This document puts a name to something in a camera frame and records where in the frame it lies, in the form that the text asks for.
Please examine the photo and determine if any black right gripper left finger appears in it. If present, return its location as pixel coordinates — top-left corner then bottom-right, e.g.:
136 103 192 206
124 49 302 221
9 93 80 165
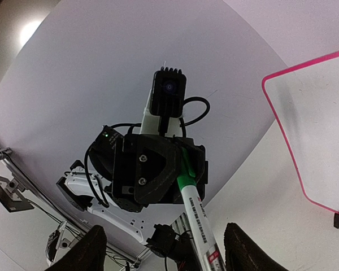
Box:
46 225 107 271

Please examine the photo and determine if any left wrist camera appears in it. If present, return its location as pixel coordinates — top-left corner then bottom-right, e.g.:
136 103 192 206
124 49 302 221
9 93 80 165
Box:
150 66 187 118

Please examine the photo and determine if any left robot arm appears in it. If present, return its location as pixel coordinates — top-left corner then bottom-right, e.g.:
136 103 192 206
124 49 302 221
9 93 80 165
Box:
57 126 208 243

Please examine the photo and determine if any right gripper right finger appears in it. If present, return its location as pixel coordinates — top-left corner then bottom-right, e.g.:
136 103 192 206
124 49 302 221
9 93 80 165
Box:
224 222 286 271

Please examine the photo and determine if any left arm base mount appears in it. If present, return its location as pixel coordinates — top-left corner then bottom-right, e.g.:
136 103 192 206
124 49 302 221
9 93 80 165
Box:
145 224 201 270

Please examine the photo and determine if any pink-framed whiteboard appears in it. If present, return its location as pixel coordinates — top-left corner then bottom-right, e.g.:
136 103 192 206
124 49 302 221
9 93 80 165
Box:
262 51 339 213

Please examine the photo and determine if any left whiteboard stand foot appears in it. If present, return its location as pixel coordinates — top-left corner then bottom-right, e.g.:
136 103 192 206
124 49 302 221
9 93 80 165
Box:
333 212 339 229

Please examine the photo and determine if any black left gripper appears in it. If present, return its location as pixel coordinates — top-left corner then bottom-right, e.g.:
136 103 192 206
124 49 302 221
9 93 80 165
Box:
111 134 208 206

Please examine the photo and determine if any green whiteboard marker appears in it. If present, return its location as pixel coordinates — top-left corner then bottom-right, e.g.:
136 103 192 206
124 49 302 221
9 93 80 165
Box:
177 148 225 271

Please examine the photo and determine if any aluminium front rail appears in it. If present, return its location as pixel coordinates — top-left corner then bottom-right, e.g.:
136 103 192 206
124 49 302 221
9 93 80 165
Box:
170 213 195 247

